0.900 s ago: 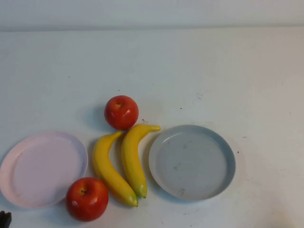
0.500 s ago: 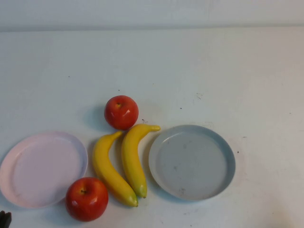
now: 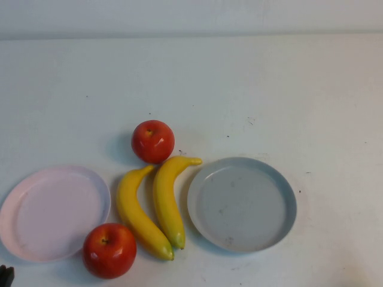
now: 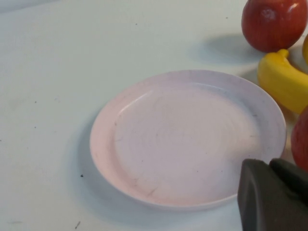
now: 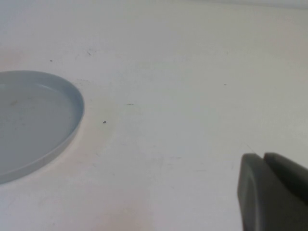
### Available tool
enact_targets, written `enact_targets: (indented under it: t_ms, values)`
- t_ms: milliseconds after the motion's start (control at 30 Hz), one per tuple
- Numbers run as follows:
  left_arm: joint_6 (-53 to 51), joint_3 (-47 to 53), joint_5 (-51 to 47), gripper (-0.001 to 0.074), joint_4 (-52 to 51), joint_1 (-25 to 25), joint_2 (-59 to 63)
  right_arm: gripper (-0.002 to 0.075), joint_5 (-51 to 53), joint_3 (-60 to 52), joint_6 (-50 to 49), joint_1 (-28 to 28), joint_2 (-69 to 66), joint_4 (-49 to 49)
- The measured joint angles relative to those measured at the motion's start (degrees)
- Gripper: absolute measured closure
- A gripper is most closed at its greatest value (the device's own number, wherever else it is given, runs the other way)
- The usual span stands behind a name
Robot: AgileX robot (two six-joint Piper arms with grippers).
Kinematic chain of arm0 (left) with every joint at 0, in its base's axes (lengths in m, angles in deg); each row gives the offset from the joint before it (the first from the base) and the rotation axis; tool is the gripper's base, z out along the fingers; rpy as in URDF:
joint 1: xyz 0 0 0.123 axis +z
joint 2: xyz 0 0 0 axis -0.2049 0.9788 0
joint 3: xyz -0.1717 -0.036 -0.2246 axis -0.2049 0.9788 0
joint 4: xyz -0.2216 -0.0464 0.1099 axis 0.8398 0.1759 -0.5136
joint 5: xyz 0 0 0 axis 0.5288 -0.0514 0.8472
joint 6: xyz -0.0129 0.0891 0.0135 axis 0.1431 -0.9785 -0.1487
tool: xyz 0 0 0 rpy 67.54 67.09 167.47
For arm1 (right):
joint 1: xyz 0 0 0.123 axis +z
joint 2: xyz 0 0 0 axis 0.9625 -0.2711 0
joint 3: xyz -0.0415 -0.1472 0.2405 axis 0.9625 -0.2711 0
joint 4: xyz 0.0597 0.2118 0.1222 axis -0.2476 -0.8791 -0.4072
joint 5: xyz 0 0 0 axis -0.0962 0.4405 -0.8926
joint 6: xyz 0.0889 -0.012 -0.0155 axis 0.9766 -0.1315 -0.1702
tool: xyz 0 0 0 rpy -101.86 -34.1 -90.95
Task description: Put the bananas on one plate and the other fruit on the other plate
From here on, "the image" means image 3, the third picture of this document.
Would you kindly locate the pink plastic plate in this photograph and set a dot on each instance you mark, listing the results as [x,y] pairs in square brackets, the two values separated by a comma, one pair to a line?
[51,215]

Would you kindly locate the grey-blue plastic plate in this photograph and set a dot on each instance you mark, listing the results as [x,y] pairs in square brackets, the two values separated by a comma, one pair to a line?
[242,206]

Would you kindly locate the yellow banana long curved stem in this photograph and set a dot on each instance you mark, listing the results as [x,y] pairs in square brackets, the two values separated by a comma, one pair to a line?
[167,203]

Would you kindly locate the red apple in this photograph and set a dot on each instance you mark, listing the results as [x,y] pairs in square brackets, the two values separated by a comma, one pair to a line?
[153,143]
[109,254]

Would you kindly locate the yellow banana short stem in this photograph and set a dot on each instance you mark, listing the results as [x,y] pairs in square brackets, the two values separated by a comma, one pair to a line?
[137,215]

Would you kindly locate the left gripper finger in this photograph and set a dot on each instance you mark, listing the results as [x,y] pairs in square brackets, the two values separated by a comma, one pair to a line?
[9,278]
[2,276]

